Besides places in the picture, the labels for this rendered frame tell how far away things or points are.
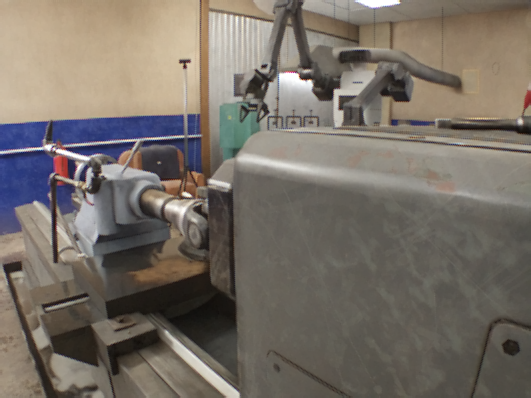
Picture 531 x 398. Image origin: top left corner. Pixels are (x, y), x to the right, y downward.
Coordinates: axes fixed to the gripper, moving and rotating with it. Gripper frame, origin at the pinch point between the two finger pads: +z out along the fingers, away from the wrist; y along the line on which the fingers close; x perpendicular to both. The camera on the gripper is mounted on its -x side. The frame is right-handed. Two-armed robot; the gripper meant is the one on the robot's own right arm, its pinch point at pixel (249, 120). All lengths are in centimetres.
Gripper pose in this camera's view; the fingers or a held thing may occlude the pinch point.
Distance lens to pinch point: 167.9
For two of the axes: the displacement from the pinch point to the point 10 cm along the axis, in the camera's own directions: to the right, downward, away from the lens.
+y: 7.8, 1.4, -6.1
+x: 5.5, 3.4, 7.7
